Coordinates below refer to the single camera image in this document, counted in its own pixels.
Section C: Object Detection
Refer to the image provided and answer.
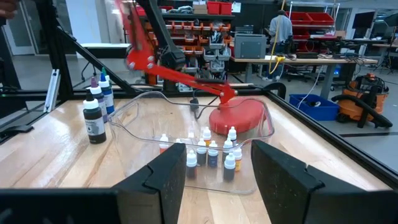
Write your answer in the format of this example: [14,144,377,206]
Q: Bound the person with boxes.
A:
[262,9,294,82]

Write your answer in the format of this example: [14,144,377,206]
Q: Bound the small orange dropper bottle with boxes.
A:
[159,133,170,155]

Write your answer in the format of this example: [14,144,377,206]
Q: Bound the small navy dropper bottle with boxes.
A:
[207,140,219,168]

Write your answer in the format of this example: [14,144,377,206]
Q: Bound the shelf rack orange bins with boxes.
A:
[141,12,236,86]

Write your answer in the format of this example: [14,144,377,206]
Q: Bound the yellow hanging cable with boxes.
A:
[267,0,287,75]

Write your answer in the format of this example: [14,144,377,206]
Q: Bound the small orange-brown dropper bottle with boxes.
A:
[185,150,198,180]

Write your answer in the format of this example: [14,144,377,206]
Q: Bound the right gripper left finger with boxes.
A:
[113,142,188,224]

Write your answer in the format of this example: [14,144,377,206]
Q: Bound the white mounting bracket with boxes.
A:
[178,81,193,93]

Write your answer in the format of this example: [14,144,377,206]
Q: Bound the small yellow dropper bottle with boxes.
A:
[202,126,212,146]
[233,147,243,172]

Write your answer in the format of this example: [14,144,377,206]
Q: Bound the large blue-tipped food colouring bottle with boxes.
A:
[98,72,116,115]

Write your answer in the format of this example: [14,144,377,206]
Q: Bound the white cable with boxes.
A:
[295,65,326,110]

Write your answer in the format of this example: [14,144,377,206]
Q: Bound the clear plastic bin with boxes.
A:
[107,90,275,195]

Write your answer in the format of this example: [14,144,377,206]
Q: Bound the large purple-tipped food colouring bottle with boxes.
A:
[89,77,109,124]

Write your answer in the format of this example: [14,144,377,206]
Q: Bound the red storage bin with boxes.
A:
[220,2,233,16]
[206,1,221,15]

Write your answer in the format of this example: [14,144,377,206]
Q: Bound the blue storage bin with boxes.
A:
[288,93,340,122]

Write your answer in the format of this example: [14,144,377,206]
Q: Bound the person's hand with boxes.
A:
[0,0,19,20]

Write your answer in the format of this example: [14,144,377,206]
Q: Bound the brown cardboard box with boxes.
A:
[192,0,208,15]

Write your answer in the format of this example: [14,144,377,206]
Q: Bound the wooden table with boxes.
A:
[229,55,379,100]

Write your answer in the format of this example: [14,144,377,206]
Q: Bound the large green-tipped food colouring bottle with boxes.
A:
[101,67,113,91]

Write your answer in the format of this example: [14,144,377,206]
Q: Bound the orange shop vacuum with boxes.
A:
[331,73,394,129]

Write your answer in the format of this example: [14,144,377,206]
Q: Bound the red bin shelving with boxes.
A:
[285,11,336,54]

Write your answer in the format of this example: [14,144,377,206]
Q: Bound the black monitor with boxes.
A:
[351,11,376,30]

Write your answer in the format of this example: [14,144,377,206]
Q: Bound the black lamp power cord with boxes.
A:
[188,88,220,121]

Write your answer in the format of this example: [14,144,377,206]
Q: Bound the red desk lamp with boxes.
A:
[114,0,269,136]

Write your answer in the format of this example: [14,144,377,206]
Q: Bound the large black food colouring bottle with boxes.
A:
[82,89,108,145]

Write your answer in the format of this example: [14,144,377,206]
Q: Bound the small dark green dropper bottle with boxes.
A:
[197,138,208,166]

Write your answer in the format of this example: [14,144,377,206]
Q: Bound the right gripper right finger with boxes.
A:
[250,139,398,224]

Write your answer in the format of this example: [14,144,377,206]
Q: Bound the black table white top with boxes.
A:
[79,42,133,60]

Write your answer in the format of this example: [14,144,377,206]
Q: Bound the silver aluminium bracket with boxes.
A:
[43,68,60,113]

